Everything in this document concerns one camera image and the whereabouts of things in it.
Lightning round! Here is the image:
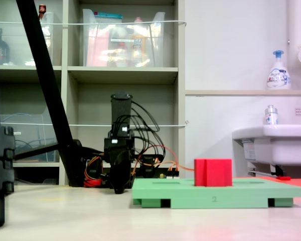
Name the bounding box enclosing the black static gripper finger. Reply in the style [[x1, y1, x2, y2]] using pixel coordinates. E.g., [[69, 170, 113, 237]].
[[108, 150, 132, 195]]

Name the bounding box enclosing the red cross columnar block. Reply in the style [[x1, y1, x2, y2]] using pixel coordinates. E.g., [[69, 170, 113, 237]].
[[194, 158, 233, 188]]

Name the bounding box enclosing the circuit board with green terminal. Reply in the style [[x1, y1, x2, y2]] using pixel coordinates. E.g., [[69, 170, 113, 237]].
[[160, 172, 181, 180]]

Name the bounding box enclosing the beige shelf unit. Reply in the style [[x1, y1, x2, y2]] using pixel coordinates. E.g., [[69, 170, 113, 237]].
[[0, 0, 187, 186]]

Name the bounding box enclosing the green shape sorter board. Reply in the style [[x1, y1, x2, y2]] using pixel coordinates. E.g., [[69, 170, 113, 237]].
[[131, 177, 301, 209]]

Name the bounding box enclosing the black tripod brace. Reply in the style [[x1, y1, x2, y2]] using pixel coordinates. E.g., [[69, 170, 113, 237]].
[[14, 143, 60, 161]]

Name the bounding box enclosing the thick black tripod leg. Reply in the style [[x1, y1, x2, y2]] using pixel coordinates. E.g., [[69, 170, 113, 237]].
[[16, 0, 85, 188]]

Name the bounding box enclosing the large clear plastic bin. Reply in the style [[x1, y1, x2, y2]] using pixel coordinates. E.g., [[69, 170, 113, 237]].
[[82, 9, 166, 68]]

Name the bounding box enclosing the notched black tripod leg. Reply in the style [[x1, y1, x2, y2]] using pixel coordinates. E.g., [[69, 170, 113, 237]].
[[0, 0, 16, 228]]

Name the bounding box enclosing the clear plastic storage bin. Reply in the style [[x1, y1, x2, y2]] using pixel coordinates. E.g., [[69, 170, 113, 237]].
[[0, 11, 55, 66]]

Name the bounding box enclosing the dark glass bottle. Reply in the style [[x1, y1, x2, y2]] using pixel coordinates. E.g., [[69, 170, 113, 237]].
[[0, 27, 11, 66]]

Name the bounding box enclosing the small clear bottle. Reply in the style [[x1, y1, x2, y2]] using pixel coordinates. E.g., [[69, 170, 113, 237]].
[[264, 104, 279, 126]]

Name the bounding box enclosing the bottle with red cap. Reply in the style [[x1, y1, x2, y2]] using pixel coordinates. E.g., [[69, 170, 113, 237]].
[[38, 4, 47, 21]]

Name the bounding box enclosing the white sink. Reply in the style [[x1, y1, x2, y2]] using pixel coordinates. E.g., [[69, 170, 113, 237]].
[[232, 124, 301, 167]]

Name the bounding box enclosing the white soap pump bottle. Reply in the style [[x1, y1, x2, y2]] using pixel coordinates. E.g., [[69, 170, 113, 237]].
[[265, 50, 291, 90]]

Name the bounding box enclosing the white cord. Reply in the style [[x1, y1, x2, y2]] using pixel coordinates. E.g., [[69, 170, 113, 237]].
[[0, 120, 190, 128], [0, 20, 188, 27]]

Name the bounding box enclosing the black arm motor cable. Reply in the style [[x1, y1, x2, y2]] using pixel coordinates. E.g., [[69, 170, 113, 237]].
[[115, 100, 166, 161]]

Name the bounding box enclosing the thin orange wire loop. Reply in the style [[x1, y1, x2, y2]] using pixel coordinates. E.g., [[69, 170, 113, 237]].
[[163, 145, 195, 173]]

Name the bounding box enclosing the clear box with blue cables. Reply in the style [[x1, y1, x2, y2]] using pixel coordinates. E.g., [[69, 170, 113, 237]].
[[0, 114, 60, 163]]

